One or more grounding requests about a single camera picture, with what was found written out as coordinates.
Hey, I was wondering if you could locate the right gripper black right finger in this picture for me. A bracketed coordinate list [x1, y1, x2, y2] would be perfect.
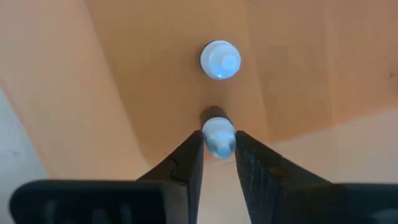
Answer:
[234, 129, 398, 224]

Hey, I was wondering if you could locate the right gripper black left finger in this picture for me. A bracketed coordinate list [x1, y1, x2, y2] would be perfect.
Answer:
[9, 129, 205, 224]

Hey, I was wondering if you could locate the small white-capped dropper bottle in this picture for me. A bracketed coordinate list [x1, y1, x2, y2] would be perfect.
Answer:
[198, 39, 242, 81]
[200, 105, 237, 160]

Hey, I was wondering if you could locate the orange translucent plastic bin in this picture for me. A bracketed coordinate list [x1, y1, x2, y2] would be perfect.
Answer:
[0, 0, 398, 224]

